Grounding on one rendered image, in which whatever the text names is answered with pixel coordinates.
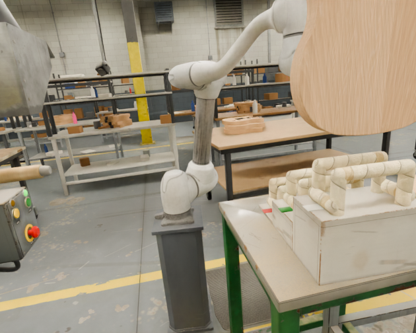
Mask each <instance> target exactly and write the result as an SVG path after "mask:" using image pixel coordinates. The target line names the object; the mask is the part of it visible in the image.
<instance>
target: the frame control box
mask: <svg viewBox="0 0 416 333"><path fill-rule="evenodd" d="M23 189H26V190H27V192H28V189H27V188H26V187H20V188H10V189H4V190H0V264H2V263H7V262H14V264H15V267H9V268H8V267H0V272H15V271H17V270H18V269H19V268H20V261H19V260H22V259H23V258H24V257H25V255H26V254H27V252H28V251H29V250H30V249H31V247H32V246H33V244H34V243H35V242H36V241H37V240H38V238H39V237H40V235H41V234H39V235H38V237H37V238H33V237H32V236H29V235H28V230H31V229H32V227H33V226H37V227H38V223H37V220H36V216H35V213H34V209H33V207H32V202H31V206H30V207H28V206H27V204H26V199H27V198H30V196H29V193H28V195H27V197H24V196H23V194H22V191H23ZM10 199H14V200H15V207H14V208H11V207H10V204H9V201H10ZM15 209H18V210H19V213H20V215H19V217H18V218H15V216H14V210H15ZM38 228H39V227H38Z"/></svg>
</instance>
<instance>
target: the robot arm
mask: <svg viewBox="0 0 416 333"><path fill-rule="evenodd" d="M306 17H307V3H306V0H275V1H274V3H273V5H272V8H270V9H268V10H266V11H265V12H263V13H262V14H260V15H258V16H257V17H256V18H255V19H254V20H253V21H252V22H251V23H250V24H249V25H248V26H247V27H246V29H245V30H244V31H243V33H241V35H240V36H239V37H238V39H237V40H236V41H235V43H234V44H233V45H232V47H231V48H230V49H229V51H228V52H227V53H226V54H225V56H224V57H223V58H222V59H221V60H220V61H218V62H217V63H216V62H214V61H193V62H189V63H185V64H181V65H177V66H175V67H174V68H172V69H171V70H170V72H169V74H168V80H169V82H170V84H171V85H172V86H174V87H176V88H179V89H191V90H194V94H195V96H196V97H197V98H196V109H195V130H194V142H193V160H191V161H190V162H189V164H188V167H187V170H186V172H184V171H182V170H169V171H168V172H166V173H165V174H164V176H163V177H162V181H161V185H160V194H161V200H162V206H163V210H164V211H163V212H162V213H158V214H155V219H162V223H161V226H162V227H165V226H169V225H180V224H187V223H189V224H192V223H194V219H193V211H194V208H193V207H191V205H190V203H192V201H193V200H194V199H195V198H198V197H200V196H202V195H204V194H206V193H207V192H209V191H211V190H212V189H213V188H214V187H215V186H216V184H217V182H218V178H219V177H218V174H217V171H216V170H215V169H214V166H213V163H212V162H211V161H210V154H211V140H212V132H213V118H214V110H215V99H216V98H217V97H218V95H219V93H220V91H221V88H222V86H223V85H224V84H225V83H226V79H227V75H228V74H229V73H230V72H231V71H232V70H233V69H234V68H235V66H236V65H237V64H238V62H239V61H240V60H241V59H242V57H243V56H244V54H245V53H246V52H247V51H248V50H249V48H250V47H251V45H252V44H253V43H254V42H255V41H256V39H257V38H258V36H259V35H260V34H261V33H262V32H264V31H266V30H269V29H274V30H275V31H276V32H277V33H278V34H283V47H282V50H281V55H280V57H279V69H280V70H281V72H282V73H283V74H285V75H287V76H291V65H292V61H293V57H294V54H295V50H296V47H297V46H298V43H299V42H300V39H301V37H302V34H303V32H304V28H305V25H306Z"/></svg>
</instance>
